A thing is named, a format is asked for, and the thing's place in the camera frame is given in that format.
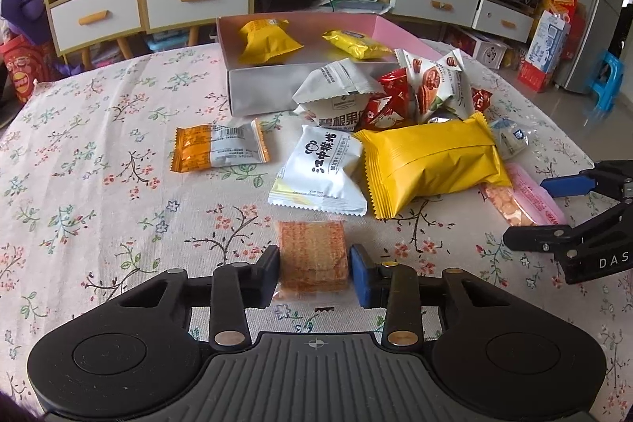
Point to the clear biscuit packet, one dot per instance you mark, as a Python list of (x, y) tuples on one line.
[(509, 140)]

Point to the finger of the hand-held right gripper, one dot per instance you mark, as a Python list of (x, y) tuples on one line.
[(534, 238), (564, 185)]

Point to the red snack packet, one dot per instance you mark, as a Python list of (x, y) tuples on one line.
[(482, 100), (371, 115), (398, 95)]

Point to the white packet black lettering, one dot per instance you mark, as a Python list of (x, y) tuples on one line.
[(321, 170)]

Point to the blue and white carton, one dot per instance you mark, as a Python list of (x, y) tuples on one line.
[(544, 51)]

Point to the small yellow snack packet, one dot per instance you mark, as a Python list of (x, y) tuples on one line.
[(264, 41)]

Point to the white pecan packet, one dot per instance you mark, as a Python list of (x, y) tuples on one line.
[(460, 81), (420, 81), (331, 86)]

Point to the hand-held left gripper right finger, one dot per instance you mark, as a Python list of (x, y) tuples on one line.
[(361, 278)]

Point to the large yellow snack packet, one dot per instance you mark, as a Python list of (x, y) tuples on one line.
[(430, 160)]

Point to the clear orange cracker packet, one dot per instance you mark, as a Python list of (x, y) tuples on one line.
[(311, 254)]

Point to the white box red print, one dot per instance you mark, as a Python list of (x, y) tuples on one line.
[(479, 49)]

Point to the red printed bucket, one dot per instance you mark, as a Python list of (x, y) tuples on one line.
[(24, 71)]

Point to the pink and grey cardboard box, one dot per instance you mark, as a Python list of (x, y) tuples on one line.
[(267, 91)]

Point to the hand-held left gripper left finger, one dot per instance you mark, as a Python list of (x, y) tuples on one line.
[(269, 273)]

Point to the pink cracker packet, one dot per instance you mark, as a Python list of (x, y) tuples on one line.
[(534, 194)]

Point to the yellow packet blue label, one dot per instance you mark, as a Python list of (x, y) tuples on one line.
[(356, 44)]

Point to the blue plastic stool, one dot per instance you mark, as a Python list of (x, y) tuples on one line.
[(606, 81)]

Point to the purple object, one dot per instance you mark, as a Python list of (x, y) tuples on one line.
[(22, 2)]

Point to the orange and white packet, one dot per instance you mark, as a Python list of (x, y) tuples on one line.
[(217, 147)]

